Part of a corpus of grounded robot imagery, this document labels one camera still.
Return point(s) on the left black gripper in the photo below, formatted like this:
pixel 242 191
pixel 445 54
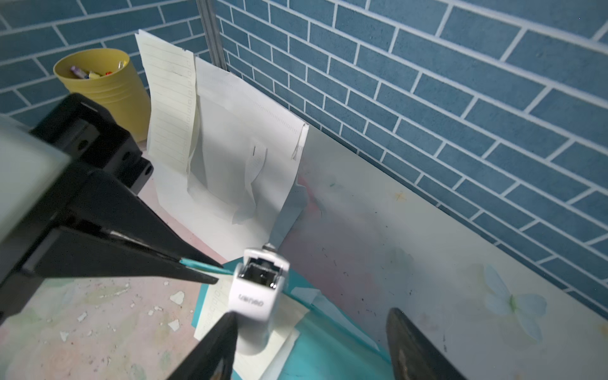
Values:
pixel 66 234

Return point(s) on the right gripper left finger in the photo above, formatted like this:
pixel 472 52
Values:
pixel 213 357

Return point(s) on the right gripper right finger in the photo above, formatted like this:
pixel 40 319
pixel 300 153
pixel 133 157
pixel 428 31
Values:
pixel 412 355

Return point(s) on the short white receipt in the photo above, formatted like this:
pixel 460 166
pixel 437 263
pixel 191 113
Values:
pixel 213 304

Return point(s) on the teal paper bag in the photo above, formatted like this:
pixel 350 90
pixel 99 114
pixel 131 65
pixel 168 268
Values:
pixel 329 346

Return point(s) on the white stapler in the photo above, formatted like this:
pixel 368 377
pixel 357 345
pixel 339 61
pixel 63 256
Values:
pixel 257 283

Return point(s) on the long white receipt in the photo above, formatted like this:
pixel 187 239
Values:
pixel 171 76

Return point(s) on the white paper bag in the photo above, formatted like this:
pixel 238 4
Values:
pixel 241 188

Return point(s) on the yellow pen cup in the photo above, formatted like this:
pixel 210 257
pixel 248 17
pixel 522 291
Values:
pixel 108 77

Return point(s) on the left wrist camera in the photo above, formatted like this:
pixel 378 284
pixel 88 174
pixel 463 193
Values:
pixel 29 167

